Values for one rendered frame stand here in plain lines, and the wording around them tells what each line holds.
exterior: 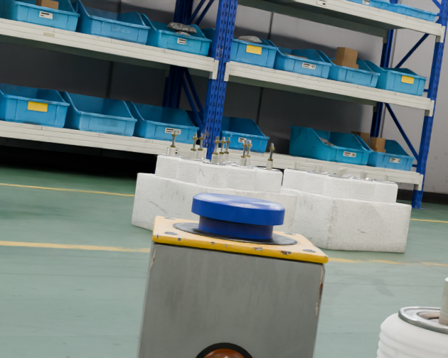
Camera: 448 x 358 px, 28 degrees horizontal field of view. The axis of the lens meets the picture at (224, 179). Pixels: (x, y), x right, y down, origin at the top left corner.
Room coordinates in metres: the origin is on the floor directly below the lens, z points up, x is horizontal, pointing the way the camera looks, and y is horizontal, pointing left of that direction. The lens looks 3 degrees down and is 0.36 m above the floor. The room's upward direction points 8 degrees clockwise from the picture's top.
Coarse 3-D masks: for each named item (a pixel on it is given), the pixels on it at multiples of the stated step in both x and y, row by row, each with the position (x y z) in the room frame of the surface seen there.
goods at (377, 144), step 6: (354, 132) 6.55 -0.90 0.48; (360, 132) 6.50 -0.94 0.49; (366, 138) 6.54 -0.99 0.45; (372, 138) 6.47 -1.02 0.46; (378, 138) 6.43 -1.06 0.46; (330, 144) 6.15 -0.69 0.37; (372, 144) 6.46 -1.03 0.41; (378, 144) 6.43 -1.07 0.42; (384, 144) 6.46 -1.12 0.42; (378, 150) 6.43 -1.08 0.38; (384, 150) 6.48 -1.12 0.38
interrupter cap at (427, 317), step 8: (400, 312) 0.59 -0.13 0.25; (408, 312) 0.60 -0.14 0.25; (416, 312) 0.60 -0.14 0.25; (424, 312) 0.60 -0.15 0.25; (432, 312) 0.61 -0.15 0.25; (408, 320) 0.57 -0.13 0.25; (416, 320) 0.56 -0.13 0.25; (424, 320) 0.57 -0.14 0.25; (432, 320) 0.59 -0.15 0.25; (424, 328) 0.56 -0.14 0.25; (432, 328) 0.56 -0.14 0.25; (440, 328) 0.55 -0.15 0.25
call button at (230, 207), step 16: (192, 208) 0.38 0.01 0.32; (208, 208) 0.37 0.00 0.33; (224, 208) 0.36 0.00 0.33; (240, 208) 0.36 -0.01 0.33; (256, 208) 0.36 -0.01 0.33; (272, 208) 0.37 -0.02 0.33; (208, 224) 0.37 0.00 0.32; (224, 224) 0.37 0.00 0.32; (240, 224) 0.37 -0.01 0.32; (256, 224) 0.36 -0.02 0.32; (272, 224) 0.37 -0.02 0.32
